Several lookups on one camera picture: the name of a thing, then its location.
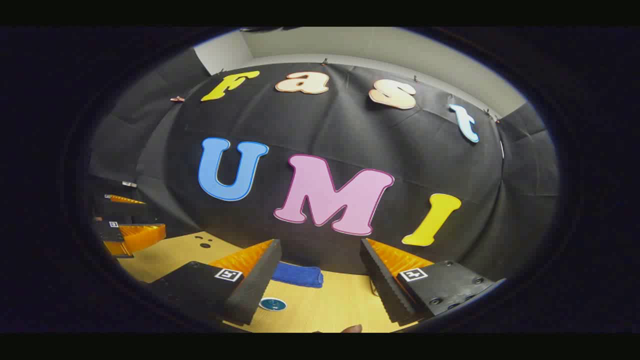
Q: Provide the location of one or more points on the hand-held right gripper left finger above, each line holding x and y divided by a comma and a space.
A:
260, 280

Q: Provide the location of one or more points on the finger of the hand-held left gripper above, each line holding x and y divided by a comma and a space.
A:
122, 210
137, 237

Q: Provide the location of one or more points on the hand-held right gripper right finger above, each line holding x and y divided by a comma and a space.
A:
380, 280

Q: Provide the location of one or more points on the blue folded towel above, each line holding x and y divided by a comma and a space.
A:
300, 275

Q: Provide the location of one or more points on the black backdrop cloth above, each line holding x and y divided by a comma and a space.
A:
330, 125

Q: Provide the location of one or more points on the blue teacup lid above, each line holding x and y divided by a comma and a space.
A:
272, 304

